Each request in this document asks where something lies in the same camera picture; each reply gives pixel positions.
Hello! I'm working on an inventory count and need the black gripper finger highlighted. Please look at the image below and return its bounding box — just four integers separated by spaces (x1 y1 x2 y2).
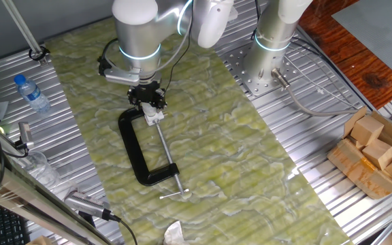
153 92 168 112
129 95 144 110

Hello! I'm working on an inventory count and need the thin metal pole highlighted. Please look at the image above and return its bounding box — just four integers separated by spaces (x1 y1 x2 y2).
1 0 50 66

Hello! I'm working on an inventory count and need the ribbed silver camera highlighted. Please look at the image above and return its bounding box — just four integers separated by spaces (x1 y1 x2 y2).
63 191 114 222

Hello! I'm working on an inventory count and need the small silver camera on mount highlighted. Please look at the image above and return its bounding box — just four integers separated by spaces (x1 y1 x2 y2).
14 121 35 150

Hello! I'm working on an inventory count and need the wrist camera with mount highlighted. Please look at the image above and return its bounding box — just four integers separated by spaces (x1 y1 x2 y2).
96 37 142 86

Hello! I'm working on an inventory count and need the brown wooden desk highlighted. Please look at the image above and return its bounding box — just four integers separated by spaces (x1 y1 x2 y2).
297 0 392 110

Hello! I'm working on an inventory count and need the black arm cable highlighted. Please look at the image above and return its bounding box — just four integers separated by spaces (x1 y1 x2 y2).
161 13 193 96

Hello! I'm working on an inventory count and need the aluminium frame beam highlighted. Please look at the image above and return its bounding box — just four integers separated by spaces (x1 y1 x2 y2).
0 146 115 245

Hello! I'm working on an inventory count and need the small tan cardboard box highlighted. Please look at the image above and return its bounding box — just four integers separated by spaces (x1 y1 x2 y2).
25 235 52 245

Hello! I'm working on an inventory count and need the green marble pattern mat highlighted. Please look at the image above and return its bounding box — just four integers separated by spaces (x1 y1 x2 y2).
44 18 353 245

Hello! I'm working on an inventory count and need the black C-clamp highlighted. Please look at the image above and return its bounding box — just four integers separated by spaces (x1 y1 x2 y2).
117 106 190 200

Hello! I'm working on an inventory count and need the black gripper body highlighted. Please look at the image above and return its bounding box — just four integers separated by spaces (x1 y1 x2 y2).
127 83 167 103

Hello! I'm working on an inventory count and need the clear water bottle blue label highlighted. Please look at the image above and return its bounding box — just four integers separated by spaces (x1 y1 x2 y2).
14 73 52 114

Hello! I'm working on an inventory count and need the large brown cardboard box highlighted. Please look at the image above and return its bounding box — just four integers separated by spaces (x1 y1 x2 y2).
327 105 392 200

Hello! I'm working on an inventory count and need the empty clear plastic cup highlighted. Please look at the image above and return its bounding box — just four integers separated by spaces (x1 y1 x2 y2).
18 151 61 190

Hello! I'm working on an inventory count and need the grey building baseplate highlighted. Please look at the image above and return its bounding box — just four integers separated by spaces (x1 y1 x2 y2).
331 0 392 71

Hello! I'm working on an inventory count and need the grey cable with metal connector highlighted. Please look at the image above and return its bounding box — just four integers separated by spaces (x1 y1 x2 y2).
271 67 359 117

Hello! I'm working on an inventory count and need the black camera cable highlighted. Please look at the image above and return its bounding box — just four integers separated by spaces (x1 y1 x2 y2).
109 213 139 245

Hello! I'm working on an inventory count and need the crumpled white tissue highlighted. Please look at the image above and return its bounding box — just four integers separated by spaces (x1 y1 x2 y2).
163 220 190 245

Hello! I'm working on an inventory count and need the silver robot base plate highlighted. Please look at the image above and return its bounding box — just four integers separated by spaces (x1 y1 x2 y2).
221 42 306 97

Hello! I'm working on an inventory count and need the white lamp socket adapter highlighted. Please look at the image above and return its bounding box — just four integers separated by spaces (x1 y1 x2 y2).
144 112 165 127

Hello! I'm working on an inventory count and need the black base cable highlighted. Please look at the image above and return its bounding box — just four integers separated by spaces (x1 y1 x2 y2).
249 0 262 42

